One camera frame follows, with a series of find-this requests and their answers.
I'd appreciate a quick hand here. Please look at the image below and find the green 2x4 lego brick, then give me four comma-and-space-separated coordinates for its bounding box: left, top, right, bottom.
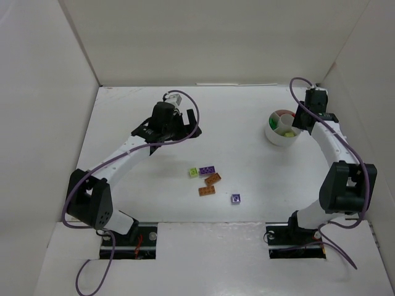
268, 118, 278, 130

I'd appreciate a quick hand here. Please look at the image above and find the purple 2x4 lego brick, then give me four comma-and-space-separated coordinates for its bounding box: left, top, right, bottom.
199, 166, 216, 176

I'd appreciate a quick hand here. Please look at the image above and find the orange 2x4 lego brick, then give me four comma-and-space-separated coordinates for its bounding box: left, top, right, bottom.
204, 173, 222, 186

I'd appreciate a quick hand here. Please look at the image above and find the lavender 2x2 lego brick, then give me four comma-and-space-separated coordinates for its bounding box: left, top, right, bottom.
231, 194, 241, 204

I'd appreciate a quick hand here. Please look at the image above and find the red 2x4 lego brick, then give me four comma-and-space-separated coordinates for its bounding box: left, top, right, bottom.
275, 109, 294, 116

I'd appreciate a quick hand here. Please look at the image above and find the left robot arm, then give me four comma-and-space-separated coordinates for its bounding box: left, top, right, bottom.
62, 99, 201, 238

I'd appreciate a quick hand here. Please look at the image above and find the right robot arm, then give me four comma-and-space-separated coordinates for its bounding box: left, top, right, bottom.
288, 88, 377, 233

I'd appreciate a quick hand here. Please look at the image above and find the white divided round container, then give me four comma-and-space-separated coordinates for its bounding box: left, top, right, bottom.
264, 111, 301, 147

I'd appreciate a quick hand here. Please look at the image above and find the orange 2x4 lego plate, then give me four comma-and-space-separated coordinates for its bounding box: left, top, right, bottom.
198, 186, 216, 197

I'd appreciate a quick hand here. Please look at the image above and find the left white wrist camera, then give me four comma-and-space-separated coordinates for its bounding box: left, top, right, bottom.
164, 93, 182, 109

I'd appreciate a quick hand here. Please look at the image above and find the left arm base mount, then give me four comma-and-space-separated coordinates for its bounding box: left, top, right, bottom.
113, 223, 158, 260

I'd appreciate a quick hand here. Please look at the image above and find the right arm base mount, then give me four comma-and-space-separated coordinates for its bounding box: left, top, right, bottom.
264, 223, 326, 259

